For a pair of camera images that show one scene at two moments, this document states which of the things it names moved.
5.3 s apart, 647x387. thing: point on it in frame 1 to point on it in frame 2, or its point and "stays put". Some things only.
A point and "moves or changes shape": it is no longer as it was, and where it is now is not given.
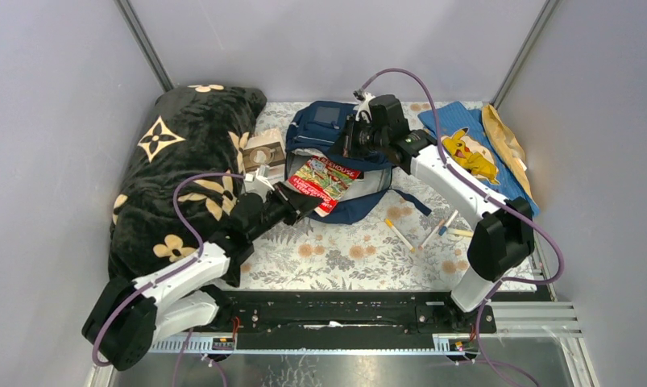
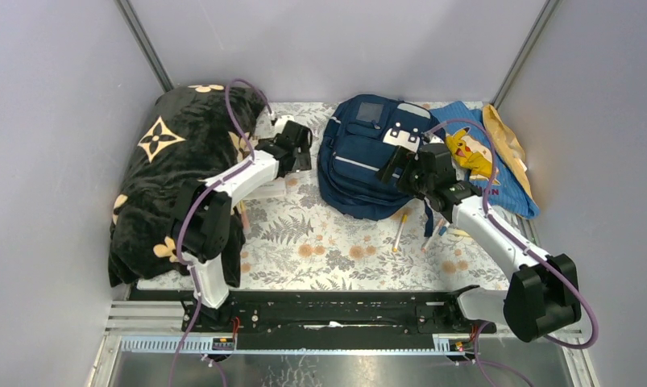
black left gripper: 293,201 to 302,147
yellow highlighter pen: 461,232 stays put
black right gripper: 352,125 to 405,160
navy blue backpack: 317,129 moves or changes shape
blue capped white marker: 444,228 stays put
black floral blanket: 181,178 stays put
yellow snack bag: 508,147 stays put
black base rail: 346,319 stays put
